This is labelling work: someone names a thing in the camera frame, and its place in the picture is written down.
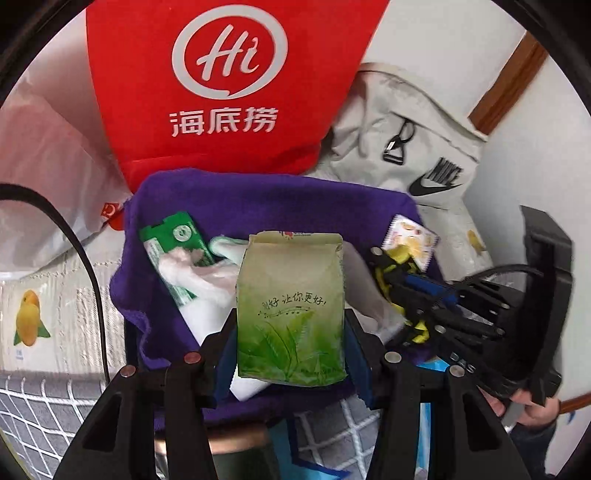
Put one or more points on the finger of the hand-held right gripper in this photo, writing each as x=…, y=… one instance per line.
x=429, y=288
x=443, y=323

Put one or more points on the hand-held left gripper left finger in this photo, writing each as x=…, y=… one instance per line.
x=224, y=364

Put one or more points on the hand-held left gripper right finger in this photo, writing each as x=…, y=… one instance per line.
x=359, y=369

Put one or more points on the orange print snack packet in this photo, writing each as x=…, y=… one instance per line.
x=411, y=240

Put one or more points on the translucent mesh bag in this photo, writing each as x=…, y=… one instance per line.
x=369, y=304

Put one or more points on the green tissue packet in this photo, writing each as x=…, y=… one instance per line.
x=291, y=304

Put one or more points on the clear plastic film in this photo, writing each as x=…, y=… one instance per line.
x=198, y=274

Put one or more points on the green wipes packet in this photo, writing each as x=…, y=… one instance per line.
x=173, y=233

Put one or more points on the person's right forearm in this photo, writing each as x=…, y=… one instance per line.
x=531, y=452

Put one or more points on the person's right hand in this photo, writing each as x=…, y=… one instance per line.
x=531, y=413

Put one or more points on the blue tissue pack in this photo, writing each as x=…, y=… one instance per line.
x=424, y=438

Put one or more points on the fruit print mat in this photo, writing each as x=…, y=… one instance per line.
x=69, y=300

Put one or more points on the purple towel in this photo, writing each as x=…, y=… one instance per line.
x=277, y=203

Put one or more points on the grey waist bag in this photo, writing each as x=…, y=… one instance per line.
x=397, y=120

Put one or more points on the grey checked blanket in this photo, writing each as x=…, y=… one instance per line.
x=37, y=415

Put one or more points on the white plastic shopping bag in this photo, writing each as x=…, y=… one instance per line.
x=46, y=161

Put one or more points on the red paper bag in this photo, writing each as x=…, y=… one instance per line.
x=231, y=92

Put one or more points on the wooden door frame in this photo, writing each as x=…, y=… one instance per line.
x=508, y=83

